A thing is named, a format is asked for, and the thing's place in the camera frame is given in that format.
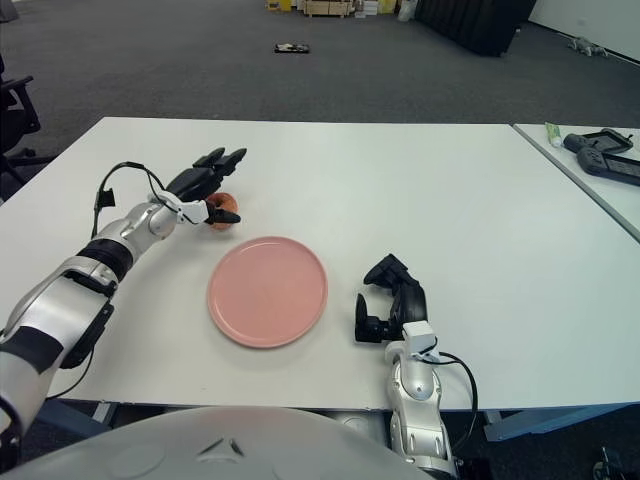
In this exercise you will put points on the small black floor tray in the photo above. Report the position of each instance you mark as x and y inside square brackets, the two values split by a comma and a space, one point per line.
[292, 48]

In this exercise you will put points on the grey robot torso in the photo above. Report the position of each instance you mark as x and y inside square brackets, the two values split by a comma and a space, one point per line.
[200, 445]

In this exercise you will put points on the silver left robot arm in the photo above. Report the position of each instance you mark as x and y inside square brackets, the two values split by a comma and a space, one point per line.
[75, 300]

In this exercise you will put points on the green white tube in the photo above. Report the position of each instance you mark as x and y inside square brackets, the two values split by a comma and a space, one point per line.
[554, 134]

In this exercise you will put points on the pink round plate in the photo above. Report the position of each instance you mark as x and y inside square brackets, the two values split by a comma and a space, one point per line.
[267, 292]

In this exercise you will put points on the black handheld controller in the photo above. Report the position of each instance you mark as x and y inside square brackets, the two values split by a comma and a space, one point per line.
[592, 161]
[575, 141]

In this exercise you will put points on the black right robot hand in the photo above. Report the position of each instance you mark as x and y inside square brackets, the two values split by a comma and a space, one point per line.
[410, 300]

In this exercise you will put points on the black office chair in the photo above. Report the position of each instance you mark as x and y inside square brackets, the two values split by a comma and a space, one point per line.
[17, 120]

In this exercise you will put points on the blue grey table frame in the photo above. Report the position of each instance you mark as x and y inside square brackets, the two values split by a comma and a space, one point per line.
[550, 417]

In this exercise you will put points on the black wheeled base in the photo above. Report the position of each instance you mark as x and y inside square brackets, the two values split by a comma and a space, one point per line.
[607, 462]

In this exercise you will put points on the stack of white boxes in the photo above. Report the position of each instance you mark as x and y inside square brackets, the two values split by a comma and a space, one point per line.
[372, 7]

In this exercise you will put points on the black partition cabinet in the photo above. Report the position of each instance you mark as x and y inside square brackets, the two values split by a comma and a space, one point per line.
[475, 25]

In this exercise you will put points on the grey toy on floor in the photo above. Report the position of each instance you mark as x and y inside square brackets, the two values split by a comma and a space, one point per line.
[585, 46]

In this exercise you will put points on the red yellow apple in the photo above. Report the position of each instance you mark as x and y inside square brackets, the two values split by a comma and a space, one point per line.
[227, 202]

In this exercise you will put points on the white side table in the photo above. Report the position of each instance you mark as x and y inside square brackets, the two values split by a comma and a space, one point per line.
[590, 185]

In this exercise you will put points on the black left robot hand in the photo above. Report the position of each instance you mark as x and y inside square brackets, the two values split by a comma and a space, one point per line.
[192, 182]

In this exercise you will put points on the yellow cardboard box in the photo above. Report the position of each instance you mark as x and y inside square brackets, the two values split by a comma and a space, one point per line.
[278, 4]

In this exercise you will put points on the white plastic bag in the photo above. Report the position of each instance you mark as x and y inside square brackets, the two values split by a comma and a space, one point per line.
[406, 11]

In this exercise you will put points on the wooden crate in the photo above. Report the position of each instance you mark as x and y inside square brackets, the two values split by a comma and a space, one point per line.
[325, 8]

